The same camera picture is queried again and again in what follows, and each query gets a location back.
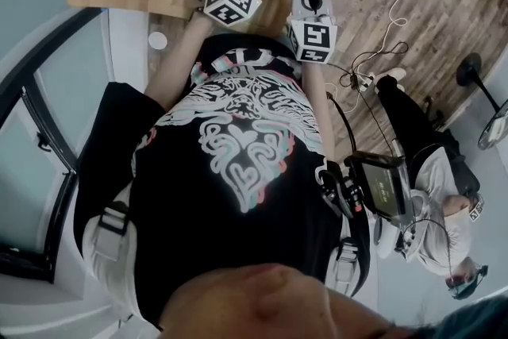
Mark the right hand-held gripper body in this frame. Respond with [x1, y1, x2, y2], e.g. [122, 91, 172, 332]
[286, 13, 339, 64]

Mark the person's left forearm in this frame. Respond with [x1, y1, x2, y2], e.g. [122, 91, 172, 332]
[144, 10, 212, 113]

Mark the person's right forearm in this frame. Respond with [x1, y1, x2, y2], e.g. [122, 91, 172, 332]
[302, 60, 337, 164]

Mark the white power strip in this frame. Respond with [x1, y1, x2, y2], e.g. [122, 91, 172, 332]
[348, 72, 377, 93]

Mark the white round floor disc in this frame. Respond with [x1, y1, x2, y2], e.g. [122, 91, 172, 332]
[147, 31, 169, 50]

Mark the black field monitor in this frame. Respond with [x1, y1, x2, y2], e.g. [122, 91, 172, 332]
[344, 149, 413, 228]

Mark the white helmet device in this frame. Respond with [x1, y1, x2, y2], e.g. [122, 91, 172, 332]
[372, 188, 433, 261]

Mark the person's black printed t-shirt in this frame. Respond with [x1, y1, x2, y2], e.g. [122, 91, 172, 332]
[77, 33, 372, 330]

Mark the black-framed glass partition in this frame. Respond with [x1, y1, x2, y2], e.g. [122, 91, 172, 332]
[0, 6, 105, 283]

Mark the person's face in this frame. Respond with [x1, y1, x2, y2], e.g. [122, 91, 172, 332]
[158, 264, 402, 339]

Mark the black floor cable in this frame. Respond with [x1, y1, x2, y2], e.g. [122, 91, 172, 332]
[338, 40, 410, 93]

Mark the black monitor cable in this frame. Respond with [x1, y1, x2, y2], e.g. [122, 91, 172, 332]
[325, 91, 359, 160]

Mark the round glass pedestal table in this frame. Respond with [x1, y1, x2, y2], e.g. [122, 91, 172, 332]
[455, 52, 508, 151]

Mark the grey shoulder strap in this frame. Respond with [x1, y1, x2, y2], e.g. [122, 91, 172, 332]
[326, 235, 365, 298]
[80, 186, 139, 291]

